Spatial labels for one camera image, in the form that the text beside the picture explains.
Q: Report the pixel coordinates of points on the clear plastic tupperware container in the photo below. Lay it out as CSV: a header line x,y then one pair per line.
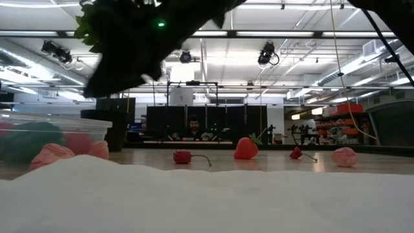
x,y
81,124

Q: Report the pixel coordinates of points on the small pink toy fruit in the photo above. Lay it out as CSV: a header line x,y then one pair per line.
x,y
344,157
51,155
99,149

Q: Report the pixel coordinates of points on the small red cherry with stem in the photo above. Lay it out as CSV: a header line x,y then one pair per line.
x,y
296,153
182,156

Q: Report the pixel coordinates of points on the green toy bell pepper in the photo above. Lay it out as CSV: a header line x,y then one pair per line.
x,y
29,142

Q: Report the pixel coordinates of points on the red toy bell pepper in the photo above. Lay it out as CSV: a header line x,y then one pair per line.
x,y
4,128

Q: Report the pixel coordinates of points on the red toy strawberry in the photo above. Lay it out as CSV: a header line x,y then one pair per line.
x,y
246,148

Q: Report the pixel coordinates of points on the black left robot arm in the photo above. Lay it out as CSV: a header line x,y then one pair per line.
x,y
181,19

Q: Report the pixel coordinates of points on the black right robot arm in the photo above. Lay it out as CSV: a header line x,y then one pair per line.
x,y
398,16

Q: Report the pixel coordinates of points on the small black partition panel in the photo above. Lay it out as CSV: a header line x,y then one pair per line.
x,y
126,103

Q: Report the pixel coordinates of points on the white box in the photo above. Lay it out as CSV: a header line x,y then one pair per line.
x,y
181,96

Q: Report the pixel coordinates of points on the green plant in black pot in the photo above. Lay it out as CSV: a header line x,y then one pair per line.
x,y
103,129

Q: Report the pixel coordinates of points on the person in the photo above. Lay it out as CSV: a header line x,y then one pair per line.
x,y
194,127

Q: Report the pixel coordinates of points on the white folded cloth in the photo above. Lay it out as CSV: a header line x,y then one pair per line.
x,y
194,200

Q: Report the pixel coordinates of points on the background robot rig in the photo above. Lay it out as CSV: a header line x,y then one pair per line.
x,y
300,129

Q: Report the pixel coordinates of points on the shelf with orange items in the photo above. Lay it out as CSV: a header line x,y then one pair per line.
x,y
339,127

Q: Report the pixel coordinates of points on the red box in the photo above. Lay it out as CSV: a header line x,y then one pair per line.
x,y
346,108

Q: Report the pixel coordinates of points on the dark grey bin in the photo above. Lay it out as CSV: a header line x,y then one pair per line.
x,y
393,123

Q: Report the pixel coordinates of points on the black ceiling camera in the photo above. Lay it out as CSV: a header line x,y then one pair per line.
x,y
266,53
185,57
56,51

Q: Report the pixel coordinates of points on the black partition wall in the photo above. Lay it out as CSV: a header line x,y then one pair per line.
x,y
161,123

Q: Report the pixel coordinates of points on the black metal rig frame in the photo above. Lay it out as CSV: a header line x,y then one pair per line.
x,y
192,83

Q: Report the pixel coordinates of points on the silver ceiling duct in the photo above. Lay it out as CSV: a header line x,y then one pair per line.
x,y
32,64

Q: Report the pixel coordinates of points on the black aluminium table frame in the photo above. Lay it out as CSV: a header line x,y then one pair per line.
x,y
213,146

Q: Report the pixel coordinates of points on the ceiling light rail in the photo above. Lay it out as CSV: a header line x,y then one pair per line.
x,y
275,33

